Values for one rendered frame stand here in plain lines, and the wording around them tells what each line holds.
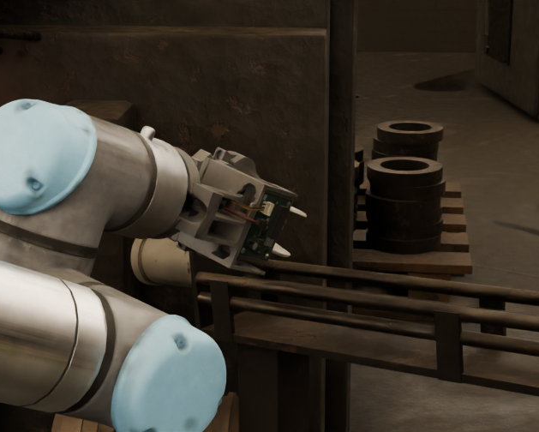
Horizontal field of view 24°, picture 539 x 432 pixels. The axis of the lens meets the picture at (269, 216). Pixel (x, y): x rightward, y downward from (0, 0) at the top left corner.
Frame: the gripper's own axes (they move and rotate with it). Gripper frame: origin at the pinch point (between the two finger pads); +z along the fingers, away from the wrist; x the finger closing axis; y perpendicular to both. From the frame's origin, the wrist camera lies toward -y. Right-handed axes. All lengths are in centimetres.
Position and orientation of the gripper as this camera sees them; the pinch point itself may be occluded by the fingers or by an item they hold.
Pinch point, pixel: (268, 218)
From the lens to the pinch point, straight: 110.5
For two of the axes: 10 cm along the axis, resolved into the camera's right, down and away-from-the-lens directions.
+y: 7.7, 3.7, -5.3
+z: 5.1, 1.5, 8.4
